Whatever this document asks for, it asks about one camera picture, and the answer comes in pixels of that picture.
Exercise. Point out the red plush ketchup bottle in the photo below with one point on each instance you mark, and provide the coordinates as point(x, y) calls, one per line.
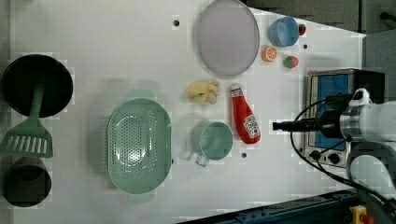
point(244, 119)

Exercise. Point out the green oval strainer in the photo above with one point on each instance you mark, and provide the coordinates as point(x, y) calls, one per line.
point(139, 147)

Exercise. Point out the grey round plate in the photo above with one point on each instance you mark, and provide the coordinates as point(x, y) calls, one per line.
point(228, 37)

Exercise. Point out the green measuring cup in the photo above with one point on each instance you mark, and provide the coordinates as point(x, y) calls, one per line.
point(211, 141)

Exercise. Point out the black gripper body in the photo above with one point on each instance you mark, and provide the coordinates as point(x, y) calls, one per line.
point(328, 123)

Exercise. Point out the green slotted spatula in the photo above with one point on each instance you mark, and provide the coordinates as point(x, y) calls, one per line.
point(29, 138)

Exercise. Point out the small red strawberry toy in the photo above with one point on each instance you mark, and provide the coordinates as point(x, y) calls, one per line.
point(302, 29)

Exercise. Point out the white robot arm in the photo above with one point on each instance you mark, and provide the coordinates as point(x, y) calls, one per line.
point(354, 118)

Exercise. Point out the yellow plush banana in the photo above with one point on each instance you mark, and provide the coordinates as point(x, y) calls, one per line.
point(204, 90)

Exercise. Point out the silver toaster oven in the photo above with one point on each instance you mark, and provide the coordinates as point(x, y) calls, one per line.
point(322, 84)

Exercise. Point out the yellow red emergency button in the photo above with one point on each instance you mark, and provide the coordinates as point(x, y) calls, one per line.
point(360, 216)

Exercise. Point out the orange slice toy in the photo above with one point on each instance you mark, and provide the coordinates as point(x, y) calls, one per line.
point(269, 54)

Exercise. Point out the blue metal frame rail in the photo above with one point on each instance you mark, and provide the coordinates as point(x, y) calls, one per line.
point(329, 208)

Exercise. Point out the black cylindrical cup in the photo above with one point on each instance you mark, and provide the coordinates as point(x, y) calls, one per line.
point(27, 183)

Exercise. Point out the black round pan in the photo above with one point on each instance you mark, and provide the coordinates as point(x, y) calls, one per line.
point(22, 76)

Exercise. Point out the blue cup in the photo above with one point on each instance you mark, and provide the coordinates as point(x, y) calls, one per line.
point(284, 32)

